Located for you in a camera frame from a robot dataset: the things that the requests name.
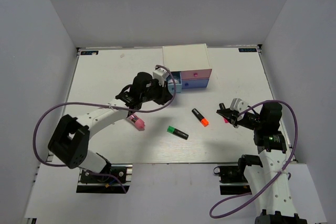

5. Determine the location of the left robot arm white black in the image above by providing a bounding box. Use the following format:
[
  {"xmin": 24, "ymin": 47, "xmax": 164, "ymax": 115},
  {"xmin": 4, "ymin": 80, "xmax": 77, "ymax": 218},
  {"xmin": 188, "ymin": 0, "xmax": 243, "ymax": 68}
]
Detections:
[{"xmin": 48, "ymin": 68, "xmax": 173, "ymax": 182}]

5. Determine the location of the pink drawer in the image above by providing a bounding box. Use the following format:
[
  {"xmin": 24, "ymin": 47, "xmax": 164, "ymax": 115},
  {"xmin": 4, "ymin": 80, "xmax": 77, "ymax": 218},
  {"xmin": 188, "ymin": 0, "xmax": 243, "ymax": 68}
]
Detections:
[{"xmin": 181, "ymin": 69, "xmax": 212, "ymax": 80}]

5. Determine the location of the light blue drawer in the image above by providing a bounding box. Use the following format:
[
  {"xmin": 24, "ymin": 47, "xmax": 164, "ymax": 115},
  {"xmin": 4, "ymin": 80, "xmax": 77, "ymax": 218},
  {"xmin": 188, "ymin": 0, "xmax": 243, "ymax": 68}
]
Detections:
[{"xmin": 166, "ymin": 72, "xmax": 182, "ymax": 94}]

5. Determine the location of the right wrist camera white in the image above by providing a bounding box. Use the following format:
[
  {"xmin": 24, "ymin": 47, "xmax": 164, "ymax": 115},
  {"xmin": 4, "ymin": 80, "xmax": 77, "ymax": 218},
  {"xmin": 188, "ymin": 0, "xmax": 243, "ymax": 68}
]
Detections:
[{"xmin": 229, "ymin": 98, "xmax": 248, "ymax": 113}]

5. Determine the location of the orange highlighter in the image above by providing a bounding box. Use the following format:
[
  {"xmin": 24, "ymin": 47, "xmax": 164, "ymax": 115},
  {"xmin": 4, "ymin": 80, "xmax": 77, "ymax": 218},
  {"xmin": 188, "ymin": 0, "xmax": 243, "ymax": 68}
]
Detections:
[{"xmin": 192, "ymin": 108, "xmax": 209, "ymax": 127}]

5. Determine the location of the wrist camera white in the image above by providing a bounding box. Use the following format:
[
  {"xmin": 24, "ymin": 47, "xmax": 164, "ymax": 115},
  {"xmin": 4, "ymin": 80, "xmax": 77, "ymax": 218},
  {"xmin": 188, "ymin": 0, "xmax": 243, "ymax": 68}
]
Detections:
[
  {"xmin": 152, "ymin": 68, "xmax": 170, "ymax": 87},
  {"xmin": 229, "ymin": 98, "xmax": 248, "ymax": 113}
]

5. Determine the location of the green highlighter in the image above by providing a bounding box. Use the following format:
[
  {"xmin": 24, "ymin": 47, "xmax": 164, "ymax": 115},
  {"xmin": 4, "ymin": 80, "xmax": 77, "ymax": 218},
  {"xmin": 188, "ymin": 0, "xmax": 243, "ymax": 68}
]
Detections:
[{"xmin": 167, "ymin": 126, "xmax": 189, "ymax": 140}]

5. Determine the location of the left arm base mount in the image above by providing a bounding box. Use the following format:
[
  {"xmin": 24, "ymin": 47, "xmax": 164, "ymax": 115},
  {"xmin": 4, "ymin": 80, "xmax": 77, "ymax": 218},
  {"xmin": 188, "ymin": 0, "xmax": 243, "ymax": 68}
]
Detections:
[{"xmin": 76, "ymin": 164, "xmax": 133, "ymax": 194}]

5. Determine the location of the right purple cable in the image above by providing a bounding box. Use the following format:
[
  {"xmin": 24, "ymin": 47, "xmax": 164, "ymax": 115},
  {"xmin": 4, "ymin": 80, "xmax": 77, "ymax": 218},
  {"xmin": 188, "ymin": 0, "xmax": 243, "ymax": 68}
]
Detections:
[{"xmin": 209, "ymin": 100, "xmax": 299, "ymax": 219}]

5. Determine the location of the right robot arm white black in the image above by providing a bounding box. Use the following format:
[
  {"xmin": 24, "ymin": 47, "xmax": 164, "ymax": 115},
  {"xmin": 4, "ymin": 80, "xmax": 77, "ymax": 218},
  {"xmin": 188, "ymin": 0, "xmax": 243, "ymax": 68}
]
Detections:
[{"xmin": 213, "ymin": 98, "xmax": 307, "ymax": 223}]

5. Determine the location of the right table label sticker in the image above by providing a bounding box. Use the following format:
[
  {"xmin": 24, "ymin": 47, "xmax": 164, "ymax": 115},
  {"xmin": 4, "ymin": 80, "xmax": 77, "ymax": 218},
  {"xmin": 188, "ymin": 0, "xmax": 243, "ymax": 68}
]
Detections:
[{"xmin": 238, "ymin": 48, "xmax": 257, "ymax": 52}]

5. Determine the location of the white drawer cabinet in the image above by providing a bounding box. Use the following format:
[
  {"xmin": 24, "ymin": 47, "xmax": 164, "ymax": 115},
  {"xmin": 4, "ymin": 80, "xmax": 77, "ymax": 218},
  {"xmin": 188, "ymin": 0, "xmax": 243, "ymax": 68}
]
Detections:
[{"xmin": 162, "ymin": 44, "xmax": 213, "ymax": 91}]

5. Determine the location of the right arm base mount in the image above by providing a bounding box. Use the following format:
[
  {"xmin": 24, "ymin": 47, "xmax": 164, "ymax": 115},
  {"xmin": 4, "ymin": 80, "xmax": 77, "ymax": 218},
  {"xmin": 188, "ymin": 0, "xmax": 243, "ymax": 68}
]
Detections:
[{"xmin": 213, "ymin": 165, "xmax": 251, "ymax": 196}]

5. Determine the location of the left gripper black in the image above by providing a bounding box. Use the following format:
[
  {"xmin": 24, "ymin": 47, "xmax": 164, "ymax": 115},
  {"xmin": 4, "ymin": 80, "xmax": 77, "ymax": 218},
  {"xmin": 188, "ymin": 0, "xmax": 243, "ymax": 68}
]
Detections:
[{"xmin": 141, "ymin": 78, "xmax": 173, "ymax": 105}]

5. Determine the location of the clear paper clip jar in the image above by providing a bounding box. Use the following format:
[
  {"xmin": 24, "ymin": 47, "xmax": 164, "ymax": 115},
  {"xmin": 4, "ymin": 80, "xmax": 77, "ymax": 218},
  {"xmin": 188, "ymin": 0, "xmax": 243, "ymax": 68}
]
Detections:
[{"xmin": 167, "ymin": 76, "xmax": 181, "ymax": 84}]

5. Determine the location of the left table label sticker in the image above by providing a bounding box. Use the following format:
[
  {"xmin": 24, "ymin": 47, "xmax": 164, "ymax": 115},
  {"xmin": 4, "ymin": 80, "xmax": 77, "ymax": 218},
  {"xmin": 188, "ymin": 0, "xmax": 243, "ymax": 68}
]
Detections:
[{"xmin": 80, "ymin": 50, "xmax": 99, "ymax": 56}]

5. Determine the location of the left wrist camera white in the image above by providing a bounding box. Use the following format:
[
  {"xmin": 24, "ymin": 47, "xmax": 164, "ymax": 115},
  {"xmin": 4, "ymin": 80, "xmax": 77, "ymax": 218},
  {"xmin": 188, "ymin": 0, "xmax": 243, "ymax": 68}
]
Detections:
[{"xmin": 152, "ymin": 68, "xmax": 170, "ymax": 87}]

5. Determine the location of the pink capped pen tube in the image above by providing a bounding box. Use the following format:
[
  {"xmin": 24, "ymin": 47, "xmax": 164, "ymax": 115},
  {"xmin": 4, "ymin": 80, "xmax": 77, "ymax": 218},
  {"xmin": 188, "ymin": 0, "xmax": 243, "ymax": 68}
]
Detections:
[{"xmin": 127, "ymin": 114, "xmax": 145, "ymax": 131}]

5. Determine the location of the table label sticker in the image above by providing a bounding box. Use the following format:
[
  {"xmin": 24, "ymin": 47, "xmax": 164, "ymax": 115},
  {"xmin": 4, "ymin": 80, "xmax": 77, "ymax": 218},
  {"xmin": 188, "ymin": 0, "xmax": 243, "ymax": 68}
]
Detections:
[
  {"xmin": 80, "ymin": 50, "xmax": 99, "ymax": 56},
  {"xmin": 238, "ymin": 48, "xmax": 257, "ymax": 52}
]

